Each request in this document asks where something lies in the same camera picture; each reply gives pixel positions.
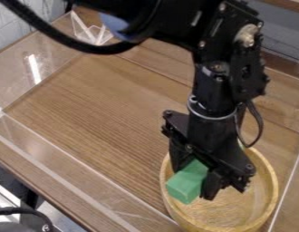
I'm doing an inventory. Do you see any grey metal frame part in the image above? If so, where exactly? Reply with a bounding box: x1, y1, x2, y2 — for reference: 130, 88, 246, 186
0, 185, 84, 232

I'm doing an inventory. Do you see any green rectangular block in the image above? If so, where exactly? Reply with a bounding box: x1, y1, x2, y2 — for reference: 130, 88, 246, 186
166, 159, 208, 205

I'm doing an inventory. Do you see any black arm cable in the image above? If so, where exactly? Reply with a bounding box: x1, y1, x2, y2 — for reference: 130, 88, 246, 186
235, 101, 266, 149

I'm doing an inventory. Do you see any clear acrylic enclosure wall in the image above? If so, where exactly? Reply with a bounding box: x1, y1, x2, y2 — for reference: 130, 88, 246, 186
0, 10, 299, 232

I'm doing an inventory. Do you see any clear acrylic corner bracket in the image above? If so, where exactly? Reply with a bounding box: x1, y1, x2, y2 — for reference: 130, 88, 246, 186
71, 12, 114, 46

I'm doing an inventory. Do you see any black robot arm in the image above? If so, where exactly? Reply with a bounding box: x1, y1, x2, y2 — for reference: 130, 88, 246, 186
0, 0, 270, 200

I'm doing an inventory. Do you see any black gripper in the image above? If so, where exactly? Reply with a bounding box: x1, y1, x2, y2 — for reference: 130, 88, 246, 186
163, 97, 256, 200

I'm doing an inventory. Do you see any black cable lower left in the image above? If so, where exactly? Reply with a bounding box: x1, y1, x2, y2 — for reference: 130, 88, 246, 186
0, 207, 56, 232

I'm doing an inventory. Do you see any brown wooden bowl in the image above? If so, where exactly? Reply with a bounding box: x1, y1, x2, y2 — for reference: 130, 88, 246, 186
160, 148, 279, 232

